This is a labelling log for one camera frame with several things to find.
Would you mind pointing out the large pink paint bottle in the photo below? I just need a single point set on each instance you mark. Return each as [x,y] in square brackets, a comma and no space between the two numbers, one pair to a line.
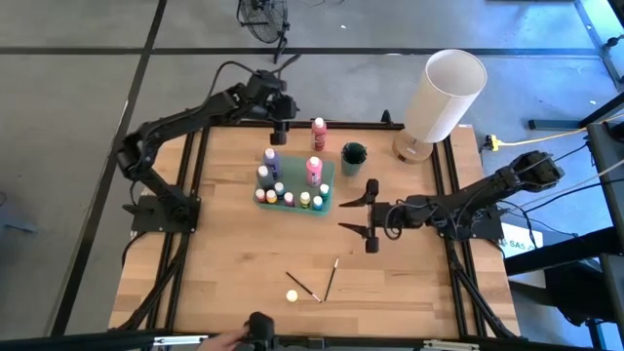
[314,170]

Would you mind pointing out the small magenta paint bottle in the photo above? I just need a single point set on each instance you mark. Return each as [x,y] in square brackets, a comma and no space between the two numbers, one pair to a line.
[288,198]

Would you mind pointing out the translucent teal plastic bin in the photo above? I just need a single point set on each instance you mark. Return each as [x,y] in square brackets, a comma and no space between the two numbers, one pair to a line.
[295,195]

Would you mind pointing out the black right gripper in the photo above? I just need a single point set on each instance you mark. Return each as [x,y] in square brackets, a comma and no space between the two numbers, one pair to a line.
[387,214]

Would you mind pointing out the small orange paint bottle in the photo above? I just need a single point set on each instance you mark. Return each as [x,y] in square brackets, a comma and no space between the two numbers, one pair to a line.
[271,196]

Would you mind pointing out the large blue paint bottle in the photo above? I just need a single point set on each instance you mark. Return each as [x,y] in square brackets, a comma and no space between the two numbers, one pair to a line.
[271,158]

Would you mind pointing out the large red paint bottle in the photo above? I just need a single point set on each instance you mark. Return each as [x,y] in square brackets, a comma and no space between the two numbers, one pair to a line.
[319,139]

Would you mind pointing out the black hand-held object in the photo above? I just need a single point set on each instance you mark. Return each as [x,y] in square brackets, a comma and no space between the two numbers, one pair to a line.
[261,326]

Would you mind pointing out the large teal paint bottle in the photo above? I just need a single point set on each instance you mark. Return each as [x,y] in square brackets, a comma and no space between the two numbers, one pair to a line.
[263,174]

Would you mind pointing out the white labelled box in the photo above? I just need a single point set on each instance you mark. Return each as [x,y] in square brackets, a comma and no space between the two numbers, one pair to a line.
[517,244]

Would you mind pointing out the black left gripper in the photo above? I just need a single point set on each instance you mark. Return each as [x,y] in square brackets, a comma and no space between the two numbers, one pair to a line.
[273,100]

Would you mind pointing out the black frame clamp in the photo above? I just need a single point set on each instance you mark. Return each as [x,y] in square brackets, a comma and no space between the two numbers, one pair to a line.
[386,117]

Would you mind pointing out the person's hand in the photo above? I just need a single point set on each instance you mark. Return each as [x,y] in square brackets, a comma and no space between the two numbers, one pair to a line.
[224,341]

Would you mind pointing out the dark green plastic cup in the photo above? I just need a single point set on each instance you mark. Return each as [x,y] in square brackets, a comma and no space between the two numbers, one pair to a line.
[353,166]

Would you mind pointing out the neighbouring black rig frame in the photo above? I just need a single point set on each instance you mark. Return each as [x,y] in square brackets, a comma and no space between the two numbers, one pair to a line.
[607,219]

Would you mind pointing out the white shade wooden base lamp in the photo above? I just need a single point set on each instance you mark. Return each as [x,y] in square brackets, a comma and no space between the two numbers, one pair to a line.
[443,97]

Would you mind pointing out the black floor fan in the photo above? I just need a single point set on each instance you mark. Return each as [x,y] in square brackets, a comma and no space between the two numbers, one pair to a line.
[263,19]

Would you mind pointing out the small green paint bottle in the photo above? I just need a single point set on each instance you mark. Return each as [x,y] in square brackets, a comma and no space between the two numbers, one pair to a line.
[324,191]

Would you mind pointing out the small blue paint bottle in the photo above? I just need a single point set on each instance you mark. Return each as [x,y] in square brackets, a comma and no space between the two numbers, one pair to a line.
[317,202]
[279,189]

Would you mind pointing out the small red paint bottle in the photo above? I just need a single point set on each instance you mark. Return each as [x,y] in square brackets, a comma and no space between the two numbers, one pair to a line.
[261,195]

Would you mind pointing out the silver frame bracket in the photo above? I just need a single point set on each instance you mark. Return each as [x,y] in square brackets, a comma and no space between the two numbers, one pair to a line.
[180,339]
[451,345]

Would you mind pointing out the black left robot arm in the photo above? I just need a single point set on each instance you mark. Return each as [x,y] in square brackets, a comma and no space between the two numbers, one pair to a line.
[166,131]

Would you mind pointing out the black aluminium rig frame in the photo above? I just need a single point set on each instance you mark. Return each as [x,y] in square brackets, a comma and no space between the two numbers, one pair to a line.
[341,124]

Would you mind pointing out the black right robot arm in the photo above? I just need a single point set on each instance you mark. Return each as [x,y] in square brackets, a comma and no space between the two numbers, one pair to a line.
[487,195]

